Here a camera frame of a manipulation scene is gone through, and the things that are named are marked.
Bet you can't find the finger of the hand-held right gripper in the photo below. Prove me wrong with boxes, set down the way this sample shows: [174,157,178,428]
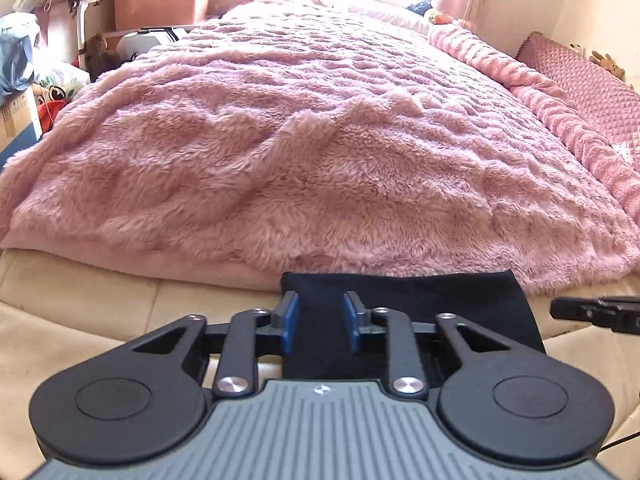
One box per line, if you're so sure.
[549,295,640,334]

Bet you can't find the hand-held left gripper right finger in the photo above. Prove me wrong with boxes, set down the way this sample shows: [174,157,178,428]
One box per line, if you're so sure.
[341,290,512,396]

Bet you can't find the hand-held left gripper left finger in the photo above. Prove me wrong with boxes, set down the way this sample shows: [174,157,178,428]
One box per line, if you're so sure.
[131,290,301,398]

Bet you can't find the black pants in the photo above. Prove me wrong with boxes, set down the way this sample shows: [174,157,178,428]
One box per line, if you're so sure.
[280,270,547,382]

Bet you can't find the pink fluffy blanket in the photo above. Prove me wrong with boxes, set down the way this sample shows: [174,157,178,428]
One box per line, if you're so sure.
[0,0,640,300]

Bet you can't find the pink quilted headboard cushion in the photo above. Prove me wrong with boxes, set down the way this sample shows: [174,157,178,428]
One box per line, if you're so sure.
[515,31,640,163]

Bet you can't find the pink rolled comforter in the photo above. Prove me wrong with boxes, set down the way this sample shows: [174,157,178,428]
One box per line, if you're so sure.
[427,24,640,213]

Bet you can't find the brown stuffed toy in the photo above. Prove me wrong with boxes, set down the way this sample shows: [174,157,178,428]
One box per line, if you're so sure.
[588,50,627,80]

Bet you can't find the white pillow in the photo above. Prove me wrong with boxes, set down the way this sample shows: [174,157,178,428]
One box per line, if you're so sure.
[344,0,432,35]

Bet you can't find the white appliance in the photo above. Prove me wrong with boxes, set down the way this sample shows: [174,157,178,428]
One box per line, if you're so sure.
[116,26,190,62]

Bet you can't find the brown plush toy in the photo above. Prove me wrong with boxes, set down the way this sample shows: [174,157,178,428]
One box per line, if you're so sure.
[84,33,125,82]

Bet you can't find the printed plastic bag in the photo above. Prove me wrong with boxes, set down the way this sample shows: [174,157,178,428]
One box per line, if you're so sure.
[34,61,92,107]

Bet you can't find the small cardboard box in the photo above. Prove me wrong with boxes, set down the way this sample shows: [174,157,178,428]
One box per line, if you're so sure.
[0,84,45,156]

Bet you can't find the blue plastic bag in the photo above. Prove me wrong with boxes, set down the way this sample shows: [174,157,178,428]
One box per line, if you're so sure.
[0,11,42,102]

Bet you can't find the black cable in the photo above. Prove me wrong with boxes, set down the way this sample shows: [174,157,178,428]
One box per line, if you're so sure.
[596,429,640,455]

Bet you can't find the beige upholstered bed frame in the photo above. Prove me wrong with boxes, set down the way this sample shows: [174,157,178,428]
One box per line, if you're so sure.
[0,249,640,463]

